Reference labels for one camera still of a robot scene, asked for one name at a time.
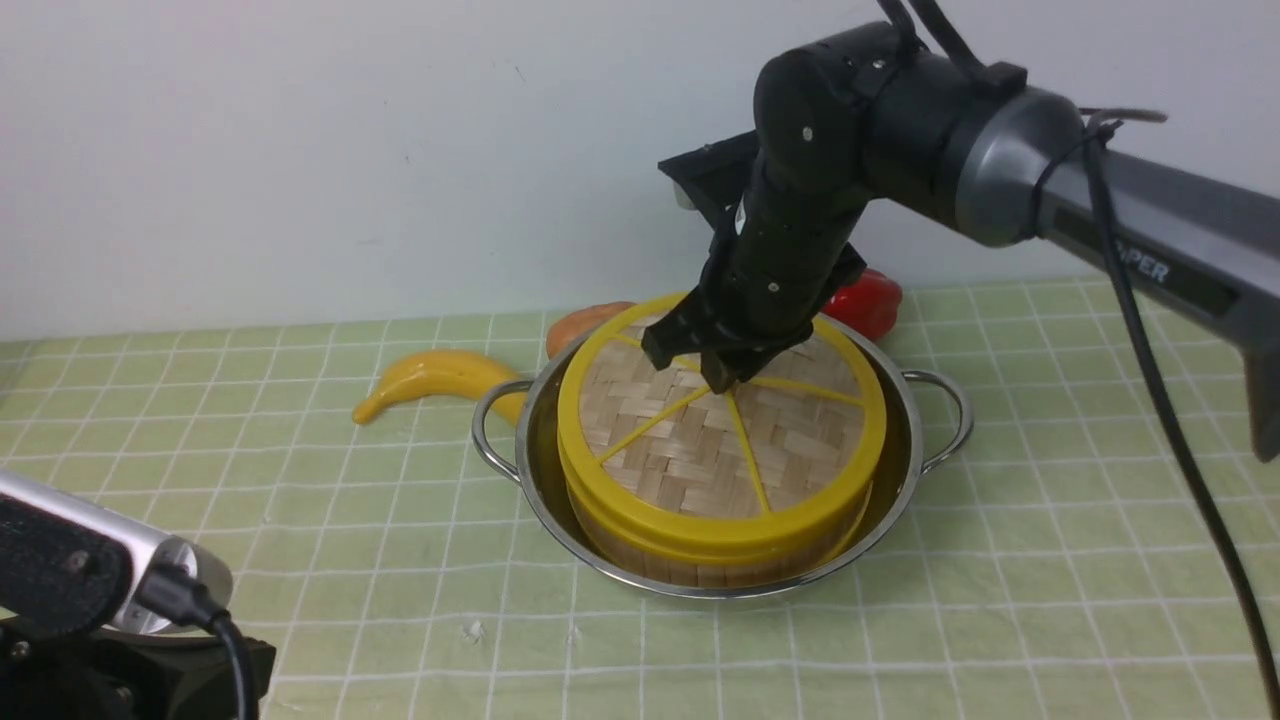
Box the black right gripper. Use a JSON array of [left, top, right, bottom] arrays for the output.
[[641, 150, 869, 395]]

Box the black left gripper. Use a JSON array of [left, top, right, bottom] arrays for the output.
[[1, 620, 237, 719]]

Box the yellow bamboo steamer lid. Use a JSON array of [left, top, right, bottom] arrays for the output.
[[556, 296, 887, 503]]

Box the yellow rimmed bamboo steamer basket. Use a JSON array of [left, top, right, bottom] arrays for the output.
[[566, 471, 870, 591]]

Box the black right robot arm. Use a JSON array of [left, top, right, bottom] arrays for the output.
[[643, 20, 1279, 461]]

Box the stainless steel pot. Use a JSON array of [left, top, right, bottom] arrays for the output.
[[470, 322, 975, 603]]

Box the red toy pepper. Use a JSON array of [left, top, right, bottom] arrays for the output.
[[822, 268, 904, 342]]

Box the yellow toy banana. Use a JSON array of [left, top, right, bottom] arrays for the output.
[[351, 348, 522, 425]]

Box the green checkered tablecloth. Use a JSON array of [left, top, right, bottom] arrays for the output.
[[1, 279, 1268, 719]]

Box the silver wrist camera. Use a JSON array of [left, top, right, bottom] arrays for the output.
[[1, 470, 233, 635]]

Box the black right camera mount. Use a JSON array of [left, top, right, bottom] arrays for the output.
[[657, 131, 759, 229]]

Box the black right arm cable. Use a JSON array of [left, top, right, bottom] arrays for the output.
[[878, 0, 1280, 701]]

